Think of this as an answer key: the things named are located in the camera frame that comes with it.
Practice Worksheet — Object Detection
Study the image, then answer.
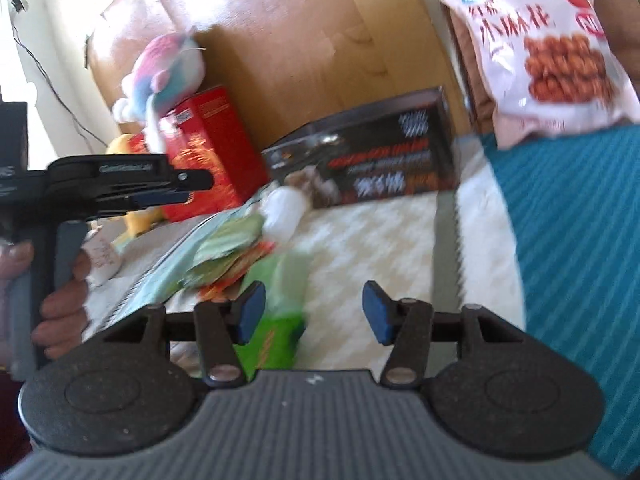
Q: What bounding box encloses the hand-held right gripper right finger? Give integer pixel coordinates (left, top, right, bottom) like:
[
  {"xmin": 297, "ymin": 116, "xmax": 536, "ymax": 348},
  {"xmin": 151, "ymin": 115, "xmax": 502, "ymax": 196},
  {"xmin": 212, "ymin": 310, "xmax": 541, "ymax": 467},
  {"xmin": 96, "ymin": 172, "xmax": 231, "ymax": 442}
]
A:
[{"xmin": 362, "ymin": 280, "xmax": 528, "ymax": 389}]

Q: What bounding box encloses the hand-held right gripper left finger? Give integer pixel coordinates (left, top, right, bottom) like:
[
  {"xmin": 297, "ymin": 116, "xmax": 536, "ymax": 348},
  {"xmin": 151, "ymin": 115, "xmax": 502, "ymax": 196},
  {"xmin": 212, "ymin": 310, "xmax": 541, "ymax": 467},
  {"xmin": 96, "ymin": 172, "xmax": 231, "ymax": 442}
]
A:
[{"xmin": 102, "ymin": 281, "xmax": 267, "ymax": 389}]

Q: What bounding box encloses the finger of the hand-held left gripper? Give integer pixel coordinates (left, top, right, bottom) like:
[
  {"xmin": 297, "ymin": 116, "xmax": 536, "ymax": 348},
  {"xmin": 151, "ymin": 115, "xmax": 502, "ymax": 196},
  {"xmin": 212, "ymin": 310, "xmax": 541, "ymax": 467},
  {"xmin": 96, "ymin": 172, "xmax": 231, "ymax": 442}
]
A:
[
  {"xmin": 75, "ymin": 190, "xmax": 194, "ymax": 222},
  {"xmin": 46, "ymin": 154, "xmax": 212, "ymax": 194}
]

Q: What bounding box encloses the red orange snack packet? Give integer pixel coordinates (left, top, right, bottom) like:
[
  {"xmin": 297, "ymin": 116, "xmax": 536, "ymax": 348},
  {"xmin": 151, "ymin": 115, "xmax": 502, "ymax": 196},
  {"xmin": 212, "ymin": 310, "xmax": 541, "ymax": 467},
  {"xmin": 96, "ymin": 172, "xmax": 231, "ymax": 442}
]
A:
[{"xmin": 199, "ymin": 241, "xmax": 277, "ymax": 302}]

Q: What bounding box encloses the person's left hand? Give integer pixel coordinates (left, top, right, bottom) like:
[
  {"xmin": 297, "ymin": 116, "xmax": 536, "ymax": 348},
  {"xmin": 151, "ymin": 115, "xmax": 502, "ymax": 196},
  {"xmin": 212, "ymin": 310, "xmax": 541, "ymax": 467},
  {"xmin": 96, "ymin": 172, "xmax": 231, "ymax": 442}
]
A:
[{"xmin": 0, "ymin": 241, "xmax": 94, "ymax": 361}]

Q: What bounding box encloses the yellow plush toy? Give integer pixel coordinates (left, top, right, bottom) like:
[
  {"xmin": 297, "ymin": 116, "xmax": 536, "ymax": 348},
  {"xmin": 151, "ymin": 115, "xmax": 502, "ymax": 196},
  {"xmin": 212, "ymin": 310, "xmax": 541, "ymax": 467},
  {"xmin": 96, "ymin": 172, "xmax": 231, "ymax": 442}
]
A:
[{"xmin": 106, "ymin": 132, "xmax": 167, "ymax": 237}]

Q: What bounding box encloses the light green snack packet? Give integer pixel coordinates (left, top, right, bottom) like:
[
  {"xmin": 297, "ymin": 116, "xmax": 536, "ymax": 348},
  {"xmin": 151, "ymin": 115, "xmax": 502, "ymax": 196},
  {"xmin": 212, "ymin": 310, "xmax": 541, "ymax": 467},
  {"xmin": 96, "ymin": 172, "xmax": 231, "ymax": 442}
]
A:
[{"xmin": 190, "ymin": 214, "xmax": 267, "ymax": 283}]

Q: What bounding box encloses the red gift bag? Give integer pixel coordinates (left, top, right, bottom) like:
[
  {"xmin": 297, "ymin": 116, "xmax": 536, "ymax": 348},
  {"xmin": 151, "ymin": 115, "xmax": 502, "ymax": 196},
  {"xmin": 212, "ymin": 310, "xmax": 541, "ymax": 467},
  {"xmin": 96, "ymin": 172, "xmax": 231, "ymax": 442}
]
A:
[{"xmin": 159, "ymin": 85, "xmax": 271, "ymax": 222}]

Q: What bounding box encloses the beige patterned blanket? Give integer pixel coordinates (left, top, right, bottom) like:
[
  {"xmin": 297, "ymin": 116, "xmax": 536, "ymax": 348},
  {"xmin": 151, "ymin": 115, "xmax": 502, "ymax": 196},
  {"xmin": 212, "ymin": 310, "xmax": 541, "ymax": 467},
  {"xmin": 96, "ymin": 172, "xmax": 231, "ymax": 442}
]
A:
[{"xmin": 165, "ymin": 134, "xmax": 527, "ymax": 377}]

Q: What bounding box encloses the green checked quilt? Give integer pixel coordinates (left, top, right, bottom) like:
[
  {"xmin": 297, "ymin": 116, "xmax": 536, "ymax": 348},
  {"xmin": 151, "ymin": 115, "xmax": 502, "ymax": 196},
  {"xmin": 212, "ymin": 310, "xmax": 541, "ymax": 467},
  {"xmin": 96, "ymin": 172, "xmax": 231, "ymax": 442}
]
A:
[{"xmin": 86, "ymin": 209, "xmax": 253, "ymax": 333}]

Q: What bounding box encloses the small white printed object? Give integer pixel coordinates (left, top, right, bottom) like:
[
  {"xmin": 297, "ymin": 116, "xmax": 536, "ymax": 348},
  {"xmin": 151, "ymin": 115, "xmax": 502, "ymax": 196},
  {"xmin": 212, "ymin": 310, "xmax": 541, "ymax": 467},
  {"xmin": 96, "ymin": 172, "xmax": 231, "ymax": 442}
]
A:
[{"xmin": 75, "ymin": 229, "xmax": 124, "ymax": 287}]

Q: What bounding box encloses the white round object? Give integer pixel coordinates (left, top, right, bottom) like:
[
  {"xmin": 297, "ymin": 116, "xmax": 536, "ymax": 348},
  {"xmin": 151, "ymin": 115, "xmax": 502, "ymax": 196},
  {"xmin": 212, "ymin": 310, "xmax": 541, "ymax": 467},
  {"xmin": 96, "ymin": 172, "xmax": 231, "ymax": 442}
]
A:
[{"xmin": 261, "ymin": 184, "xmax": 314, "ymax": 242}]

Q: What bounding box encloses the pastel unicorn plush toy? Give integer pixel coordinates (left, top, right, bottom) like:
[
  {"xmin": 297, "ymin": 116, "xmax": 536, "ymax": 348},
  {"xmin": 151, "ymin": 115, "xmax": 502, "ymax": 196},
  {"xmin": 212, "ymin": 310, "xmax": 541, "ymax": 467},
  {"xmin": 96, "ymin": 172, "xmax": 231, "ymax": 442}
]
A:
[{"xmin": 112, "ymin": 30, "xmax": 207, "ymax": 147}]

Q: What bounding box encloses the black printed box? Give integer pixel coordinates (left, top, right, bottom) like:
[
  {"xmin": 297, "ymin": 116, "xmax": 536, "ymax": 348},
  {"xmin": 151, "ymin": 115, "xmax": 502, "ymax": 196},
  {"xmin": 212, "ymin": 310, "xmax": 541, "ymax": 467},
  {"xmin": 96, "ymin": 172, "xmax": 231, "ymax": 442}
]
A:
[{"xmin": 260, "ymin": 86, "xmax": 463, "ymax": 211}]

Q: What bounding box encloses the teal blanket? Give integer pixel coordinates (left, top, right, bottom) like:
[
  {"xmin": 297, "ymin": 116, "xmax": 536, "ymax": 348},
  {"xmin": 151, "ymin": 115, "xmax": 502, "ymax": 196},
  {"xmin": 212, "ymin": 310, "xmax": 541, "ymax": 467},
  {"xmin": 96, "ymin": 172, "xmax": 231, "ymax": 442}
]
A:
[{"xmin": 479, "ymin": 124, "xmax": 640, "ymax": 477}]

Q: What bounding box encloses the wooden headboard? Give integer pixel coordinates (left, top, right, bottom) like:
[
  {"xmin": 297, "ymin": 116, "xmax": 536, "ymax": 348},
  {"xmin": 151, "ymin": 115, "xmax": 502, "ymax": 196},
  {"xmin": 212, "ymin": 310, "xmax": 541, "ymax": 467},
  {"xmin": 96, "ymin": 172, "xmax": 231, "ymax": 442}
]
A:
[{"xmin": 82, "ymin": 0, "xmax": 472, "ymax": 147}]

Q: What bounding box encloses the pink snack bag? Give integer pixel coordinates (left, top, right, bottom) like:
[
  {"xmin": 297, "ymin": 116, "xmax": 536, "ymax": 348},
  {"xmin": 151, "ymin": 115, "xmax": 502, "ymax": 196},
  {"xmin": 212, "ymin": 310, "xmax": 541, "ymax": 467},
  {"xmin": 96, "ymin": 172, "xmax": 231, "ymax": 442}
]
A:
[{"xmin": 431, "ymin": 0, "xmax": 640, "ymax": 150}]

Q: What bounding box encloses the black wall cable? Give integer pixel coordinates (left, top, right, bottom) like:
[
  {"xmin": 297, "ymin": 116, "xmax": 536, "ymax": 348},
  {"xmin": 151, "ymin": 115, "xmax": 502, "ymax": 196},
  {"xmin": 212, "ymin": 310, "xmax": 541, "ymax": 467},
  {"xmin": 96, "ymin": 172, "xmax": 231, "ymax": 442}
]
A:
[{"xmin": 9, "ymin": 0, "xmax": 115, "ymax": 147}]

